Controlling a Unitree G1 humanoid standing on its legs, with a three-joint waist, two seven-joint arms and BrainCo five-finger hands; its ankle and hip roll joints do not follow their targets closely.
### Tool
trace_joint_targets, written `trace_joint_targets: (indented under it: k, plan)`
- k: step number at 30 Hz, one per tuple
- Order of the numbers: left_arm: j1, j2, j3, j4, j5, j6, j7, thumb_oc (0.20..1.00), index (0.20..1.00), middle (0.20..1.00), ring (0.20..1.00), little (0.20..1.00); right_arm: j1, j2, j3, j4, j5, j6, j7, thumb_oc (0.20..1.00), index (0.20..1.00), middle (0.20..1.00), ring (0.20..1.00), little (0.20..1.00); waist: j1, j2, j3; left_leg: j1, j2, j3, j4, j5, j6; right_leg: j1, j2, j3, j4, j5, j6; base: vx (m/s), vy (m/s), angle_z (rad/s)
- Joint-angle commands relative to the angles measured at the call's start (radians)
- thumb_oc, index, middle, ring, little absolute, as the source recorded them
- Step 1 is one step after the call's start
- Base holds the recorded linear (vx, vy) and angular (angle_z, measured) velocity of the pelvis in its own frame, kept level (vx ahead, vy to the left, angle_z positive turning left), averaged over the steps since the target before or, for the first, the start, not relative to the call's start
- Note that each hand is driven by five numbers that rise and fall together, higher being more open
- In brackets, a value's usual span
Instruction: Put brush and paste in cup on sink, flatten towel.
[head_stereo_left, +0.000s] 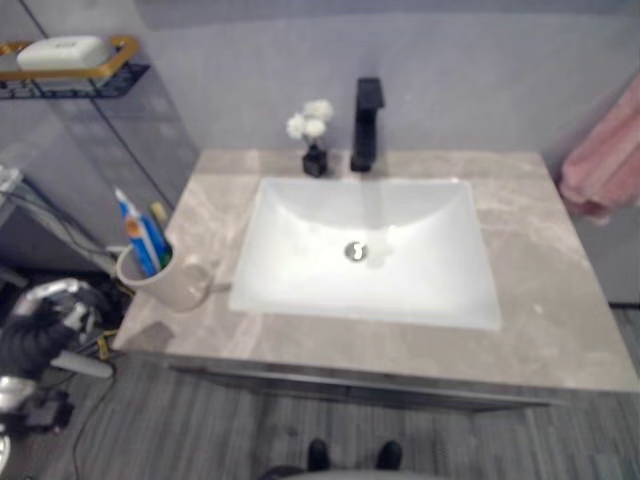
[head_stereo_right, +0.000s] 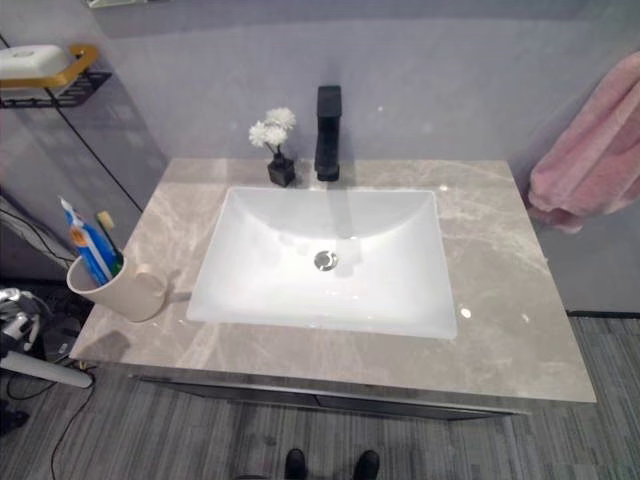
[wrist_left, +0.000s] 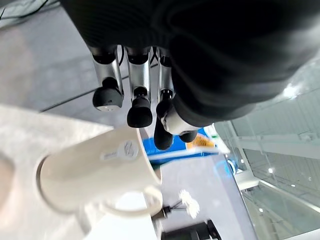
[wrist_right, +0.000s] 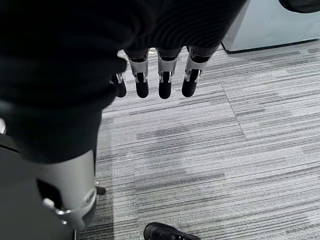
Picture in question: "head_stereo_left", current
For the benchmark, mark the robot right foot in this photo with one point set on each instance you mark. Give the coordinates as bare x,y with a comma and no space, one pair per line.
390,454

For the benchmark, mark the grey marble vanity cabinet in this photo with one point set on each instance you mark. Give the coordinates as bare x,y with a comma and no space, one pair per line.
350,350

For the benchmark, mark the gold and black wall shelf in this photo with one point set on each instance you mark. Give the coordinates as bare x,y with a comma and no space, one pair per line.
75,75

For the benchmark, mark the black faucet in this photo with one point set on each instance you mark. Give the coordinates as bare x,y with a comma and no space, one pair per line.
367,130

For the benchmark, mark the pink towel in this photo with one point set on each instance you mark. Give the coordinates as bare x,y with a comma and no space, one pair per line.
602,160

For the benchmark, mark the white soap bar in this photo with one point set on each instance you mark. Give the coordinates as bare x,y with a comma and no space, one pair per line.
62,51

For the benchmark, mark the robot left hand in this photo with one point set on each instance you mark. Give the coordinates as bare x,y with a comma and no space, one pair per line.
37,327

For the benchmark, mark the beige ceramic cup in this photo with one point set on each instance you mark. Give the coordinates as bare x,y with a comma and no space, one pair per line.
167,282

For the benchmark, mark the black vase with white flowers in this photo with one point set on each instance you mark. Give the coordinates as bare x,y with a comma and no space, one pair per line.
313,135

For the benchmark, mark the blue white toothpaste tube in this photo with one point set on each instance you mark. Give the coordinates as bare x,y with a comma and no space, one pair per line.
141,235

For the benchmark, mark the silver sink drain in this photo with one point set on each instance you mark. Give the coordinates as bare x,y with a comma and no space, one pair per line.
356,250

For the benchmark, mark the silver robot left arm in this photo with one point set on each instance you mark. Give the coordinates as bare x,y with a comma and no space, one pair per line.
17,405

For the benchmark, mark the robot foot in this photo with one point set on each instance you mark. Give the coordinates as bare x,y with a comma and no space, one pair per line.
390,454
318,454

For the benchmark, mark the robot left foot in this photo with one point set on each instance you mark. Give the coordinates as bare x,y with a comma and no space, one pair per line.
318,454

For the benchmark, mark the white rectangular sink basin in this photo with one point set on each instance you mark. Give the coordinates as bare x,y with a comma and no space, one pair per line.
365,250

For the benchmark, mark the green toothbrush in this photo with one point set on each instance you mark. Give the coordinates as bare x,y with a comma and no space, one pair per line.
161,230

